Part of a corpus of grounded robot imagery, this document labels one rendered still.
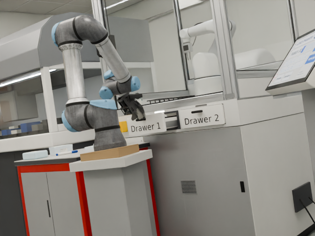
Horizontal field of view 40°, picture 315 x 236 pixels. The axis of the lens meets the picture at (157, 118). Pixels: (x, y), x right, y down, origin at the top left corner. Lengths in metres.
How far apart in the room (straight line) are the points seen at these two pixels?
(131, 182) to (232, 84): 0.80
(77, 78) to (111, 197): 0.58
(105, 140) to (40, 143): 1.33
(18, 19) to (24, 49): 3.89
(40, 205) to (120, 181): 0.92
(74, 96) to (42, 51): 1.15
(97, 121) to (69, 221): 0.75
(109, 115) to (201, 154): 0.76
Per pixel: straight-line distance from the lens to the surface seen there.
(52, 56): 3.22
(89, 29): 2.08
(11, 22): 7.12
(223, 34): 2.40
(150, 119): 2.54
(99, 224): 2.00
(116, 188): 1.91
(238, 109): 2.36
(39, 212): 2.75
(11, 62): 3.44
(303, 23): 5.67
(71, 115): 2.04
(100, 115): 1.96
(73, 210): 2.47
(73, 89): 2.07
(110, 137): 1.95
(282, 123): 2.81
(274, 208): 2.65
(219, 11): 2.43
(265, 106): 2.63
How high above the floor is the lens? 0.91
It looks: level
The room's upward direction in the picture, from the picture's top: 8 degrees counter-clockwise
